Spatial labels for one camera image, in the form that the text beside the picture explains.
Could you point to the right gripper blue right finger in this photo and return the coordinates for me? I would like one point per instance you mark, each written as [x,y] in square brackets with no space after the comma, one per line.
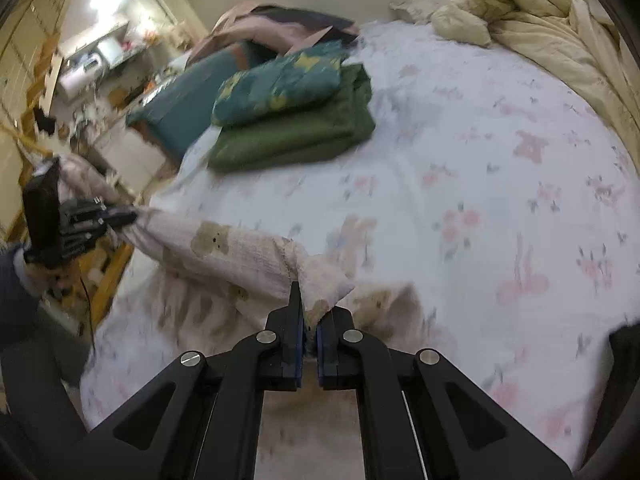
[326,351]

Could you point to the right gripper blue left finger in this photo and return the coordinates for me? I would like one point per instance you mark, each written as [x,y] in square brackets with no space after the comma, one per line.
[295,337]

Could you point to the pink bear print pants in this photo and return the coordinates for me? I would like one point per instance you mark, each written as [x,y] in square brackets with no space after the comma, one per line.
[214,283]

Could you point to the teal upholstered chair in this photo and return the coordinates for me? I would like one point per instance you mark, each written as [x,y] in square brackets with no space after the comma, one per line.
[175,116]

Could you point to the dark green folded cloth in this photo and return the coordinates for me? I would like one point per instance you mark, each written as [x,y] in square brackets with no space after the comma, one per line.
[314,133]

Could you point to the white floral bed sheet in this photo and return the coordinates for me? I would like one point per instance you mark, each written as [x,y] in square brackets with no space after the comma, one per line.
[492,216]

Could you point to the teal yellow patterned folded cloth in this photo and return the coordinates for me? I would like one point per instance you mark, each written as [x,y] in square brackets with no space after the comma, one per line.
[290,81]

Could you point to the pink clothes pile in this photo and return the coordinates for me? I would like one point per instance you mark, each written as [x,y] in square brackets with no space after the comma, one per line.
[278,28]

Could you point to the black folded garment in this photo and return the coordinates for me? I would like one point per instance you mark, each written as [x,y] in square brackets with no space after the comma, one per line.
[623,377]

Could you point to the cream pillow at headboard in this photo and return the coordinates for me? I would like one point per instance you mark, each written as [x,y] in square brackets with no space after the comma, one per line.
[416,11]

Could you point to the cream crumpled quilt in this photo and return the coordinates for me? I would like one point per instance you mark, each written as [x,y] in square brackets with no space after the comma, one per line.
[569,38]

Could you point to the yellow wooden frame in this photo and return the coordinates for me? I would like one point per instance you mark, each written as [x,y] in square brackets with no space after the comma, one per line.
[92,293]

